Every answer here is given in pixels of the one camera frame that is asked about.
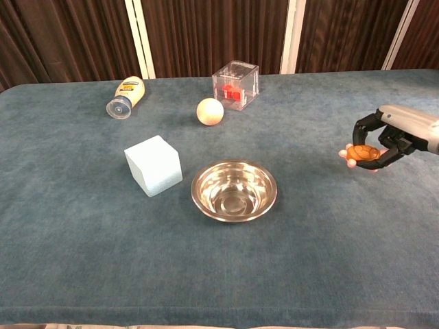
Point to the cream wooden ball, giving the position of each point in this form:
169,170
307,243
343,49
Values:
210,111

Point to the orange pink turtle toy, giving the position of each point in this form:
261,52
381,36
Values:
363,154

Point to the clear plastic puzzle cube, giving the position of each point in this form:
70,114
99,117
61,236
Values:
236,85

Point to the white partition frame post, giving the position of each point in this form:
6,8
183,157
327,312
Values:
140,37
293,36
399,34

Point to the light blue foam cube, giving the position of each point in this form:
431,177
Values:
152,164

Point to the stainless steel bowl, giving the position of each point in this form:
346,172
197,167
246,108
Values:
234,190

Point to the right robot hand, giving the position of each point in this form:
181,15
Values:
394,137

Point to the blue table cloth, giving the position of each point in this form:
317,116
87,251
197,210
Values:
103,240

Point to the mayonnaise squeeze bottle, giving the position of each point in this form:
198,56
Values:
126,96

